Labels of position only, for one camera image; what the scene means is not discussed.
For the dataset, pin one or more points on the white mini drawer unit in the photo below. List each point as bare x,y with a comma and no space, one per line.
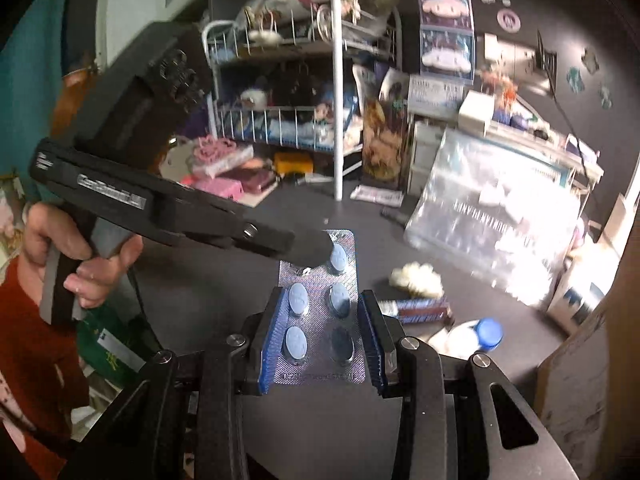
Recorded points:
424,147

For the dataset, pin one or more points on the small paper sachet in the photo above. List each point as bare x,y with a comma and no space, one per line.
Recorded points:
380,196

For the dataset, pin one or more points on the orange yellow case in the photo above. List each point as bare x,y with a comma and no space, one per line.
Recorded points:
293,163

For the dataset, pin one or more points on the brown cardboard box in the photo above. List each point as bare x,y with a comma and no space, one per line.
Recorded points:
588,390

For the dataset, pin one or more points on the white metal shelf rack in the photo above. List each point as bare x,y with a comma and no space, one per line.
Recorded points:
291,74

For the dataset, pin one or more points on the white fabric flower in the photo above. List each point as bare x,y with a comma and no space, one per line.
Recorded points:
419,280

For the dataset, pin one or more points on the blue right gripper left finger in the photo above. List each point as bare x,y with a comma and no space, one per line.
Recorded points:
265,347

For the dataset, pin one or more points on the clear plastic bag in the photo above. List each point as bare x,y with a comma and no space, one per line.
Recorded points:
503,217

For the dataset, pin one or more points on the pink patterned pouch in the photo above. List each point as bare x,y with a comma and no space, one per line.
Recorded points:
229,189

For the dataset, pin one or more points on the blue pill blister pack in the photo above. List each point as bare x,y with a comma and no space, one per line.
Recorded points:
322,340

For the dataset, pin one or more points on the white bottle blue cap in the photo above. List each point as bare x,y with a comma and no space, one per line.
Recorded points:
462,341

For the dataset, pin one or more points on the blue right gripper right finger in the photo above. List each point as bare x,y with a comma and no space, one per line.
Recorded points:
378,344

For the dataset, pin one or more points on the anime art card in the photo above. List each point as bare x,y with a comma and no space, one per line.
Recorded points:
385,129

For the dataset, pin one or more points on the person's left hand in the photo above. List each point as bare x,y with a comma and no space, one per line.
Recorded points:
95,278

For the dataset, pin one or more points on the cinnamoroll drawer box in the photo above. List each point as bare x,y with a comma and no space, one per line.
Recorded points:
447,40

